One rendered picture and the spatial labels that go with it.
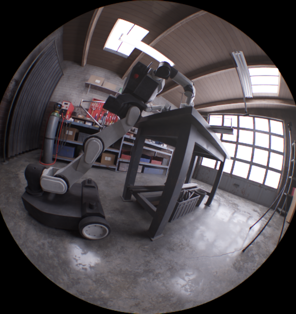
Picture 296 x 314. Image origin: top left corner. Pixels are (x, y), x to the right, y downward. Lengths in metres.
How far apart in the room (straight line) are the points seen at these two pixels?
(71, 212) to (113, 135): 0.56
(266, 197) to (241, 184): 1.15
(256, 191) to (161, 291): 3.56
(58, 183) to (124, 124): 0.57
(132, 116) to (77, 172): 0.51
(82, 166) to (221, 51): 2.91
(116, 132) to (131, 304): 0.98
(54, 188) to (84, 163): 0.28
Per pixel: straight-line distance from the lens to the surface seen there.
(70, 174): 0.69
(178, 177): 0.55
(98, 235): 0.71
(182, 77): 0.81
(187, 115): 0.49
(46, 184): 0.73
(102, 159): 2.11
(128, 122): 0.64
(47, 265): 0.71
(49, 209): 0.70
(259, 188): 3.81
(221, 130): 0.73
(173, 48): 2.62
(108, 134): 0.64
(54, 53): 2.72
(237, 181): 3.71
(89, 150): 0.59
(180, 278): 0.73
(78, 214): 0.66
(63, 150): 2.14
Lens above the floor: 0.62
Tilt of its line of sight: 4 degrees down
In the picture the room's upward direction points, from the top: 14 degrees clockwise
